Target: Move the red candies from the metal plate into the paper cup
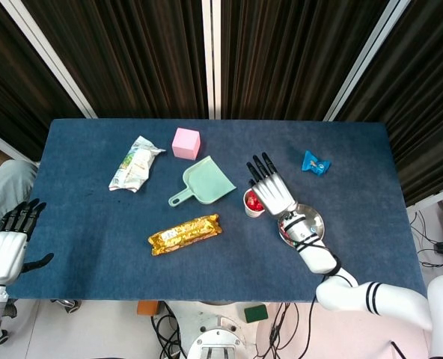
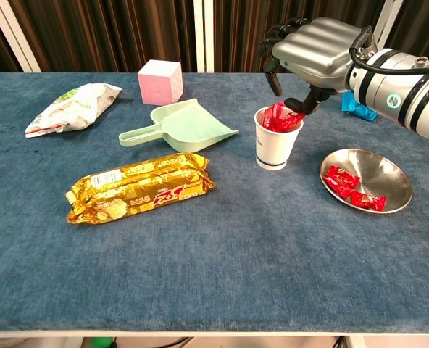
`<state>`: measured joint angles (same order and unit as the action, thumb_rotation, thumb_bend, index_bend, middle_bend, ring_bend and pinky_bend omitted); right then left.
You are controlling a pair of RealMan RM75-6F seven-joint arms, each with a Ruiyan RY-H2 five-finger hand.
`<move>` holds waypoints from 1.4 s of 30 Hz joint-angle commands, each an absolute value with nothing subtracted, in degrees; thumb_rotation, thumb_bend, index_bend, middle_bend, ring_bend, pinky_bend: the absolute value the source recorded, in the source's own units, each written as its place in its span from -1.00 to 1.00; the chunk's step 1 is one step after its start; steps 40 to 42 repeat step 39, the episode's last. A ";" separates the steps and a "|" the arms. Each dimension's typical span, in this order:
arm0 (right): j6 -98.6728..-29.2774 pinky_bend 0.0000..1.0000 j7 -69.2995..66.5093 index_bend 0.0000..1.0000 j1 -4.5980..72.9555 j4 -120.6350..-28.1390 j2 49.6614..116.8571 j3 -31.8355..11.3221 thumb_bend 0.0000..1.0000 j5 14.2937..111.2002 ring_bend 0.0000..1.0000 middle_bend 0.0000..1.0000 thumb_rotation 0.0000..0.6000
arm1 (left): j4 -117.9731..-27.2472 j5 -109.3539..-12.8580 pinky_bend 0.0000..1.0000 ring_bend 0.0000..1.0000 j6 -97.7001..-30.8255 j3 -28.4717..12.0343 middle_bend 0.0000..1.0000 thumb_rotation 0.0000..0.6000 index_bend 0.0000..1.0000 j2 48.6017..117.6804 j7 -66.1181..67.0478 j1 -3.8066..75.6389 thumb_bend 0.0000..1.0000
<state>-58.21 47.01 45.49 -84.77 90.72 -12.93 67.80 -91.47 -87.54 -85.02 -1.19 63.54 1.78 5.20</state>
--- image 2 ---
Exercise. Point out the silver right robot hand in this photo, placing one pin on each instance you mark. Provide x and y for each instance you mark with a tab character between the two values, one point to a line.
316	50

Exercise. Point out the red candy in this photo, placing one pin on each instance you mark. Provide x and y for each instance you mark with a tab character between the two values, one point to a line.
272	115
292	120
341	179
366	201

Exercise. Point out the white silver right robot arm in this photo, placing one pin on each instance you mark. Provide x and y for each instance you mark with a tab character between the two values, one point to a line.
417	94

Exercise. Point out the blue snack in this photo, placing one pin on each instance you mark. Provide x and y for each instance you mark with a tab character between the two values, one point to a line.
352	105

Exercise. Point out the white paper cup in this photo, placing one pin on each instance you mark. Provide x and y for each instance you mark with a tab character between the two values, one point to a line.
272	152

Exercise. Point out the silver metal plate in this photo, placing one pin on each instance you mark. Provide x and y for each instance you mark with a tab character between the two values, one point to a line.
381	174

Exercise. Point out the mint green dustpan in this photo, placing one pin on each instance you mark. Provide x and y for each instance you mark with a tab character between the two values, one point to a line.
192	127

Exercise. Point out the pink cube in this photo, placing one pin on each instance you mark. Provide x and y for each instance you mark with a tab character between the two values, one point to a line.
160	85

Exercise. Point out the blue felt table cloth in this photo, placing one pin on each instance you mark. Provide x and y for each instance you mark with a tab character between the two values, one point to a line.
236	253

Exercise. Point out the gold biscuit package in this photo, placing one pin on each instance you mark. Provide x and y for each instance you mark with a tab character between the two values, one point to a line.
138	188

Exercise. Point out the white green snack bag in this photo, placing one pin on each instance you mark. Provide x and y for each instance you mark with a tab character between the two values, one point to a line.
73	108

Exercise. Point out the small bright green object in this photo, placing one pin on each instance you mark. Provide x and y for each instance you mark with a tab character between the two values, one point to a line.
102	343

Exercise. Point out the white frame post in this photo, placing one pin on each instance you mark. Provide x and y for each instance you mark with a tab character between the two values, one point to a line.
390	14
203	36
13	36

